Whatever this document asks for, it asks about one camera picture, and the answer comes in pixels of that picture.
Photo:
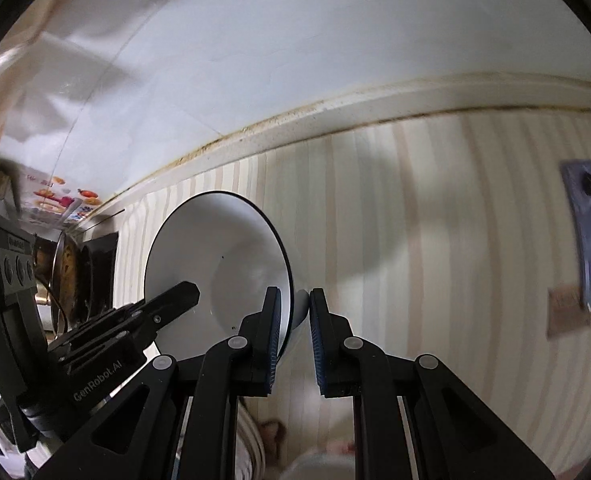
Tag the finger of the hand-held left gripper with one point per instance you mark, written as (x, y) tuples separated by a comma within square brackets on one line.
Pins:
[(170, 302)]

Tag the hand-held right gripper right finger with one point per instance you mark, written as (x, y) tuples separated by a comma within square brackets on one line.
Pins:
[(318, 340)]

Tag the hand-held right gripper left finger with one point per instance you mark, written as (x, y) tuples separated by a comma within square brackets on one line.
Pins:
[(275, 330)]

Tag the white bowl with dark rim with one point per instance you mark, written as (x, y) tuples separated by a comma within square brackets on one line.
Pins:
[(210, 240)]

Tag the black glass gas stove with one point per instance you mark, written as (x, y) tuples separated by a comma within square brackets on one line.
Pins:
[(102, 270)]

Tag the striped cat-print tablecloth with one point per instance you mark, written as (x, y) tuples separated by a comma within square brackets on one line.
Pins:
[(425, 260)]

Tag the brown paper patch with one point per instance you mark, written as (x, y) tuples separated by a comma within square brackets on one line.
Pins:
[(568, 312)]

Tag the colourful wall sticker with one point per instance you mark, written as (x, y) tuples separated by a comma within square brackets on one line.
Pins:
[(55, 200)]

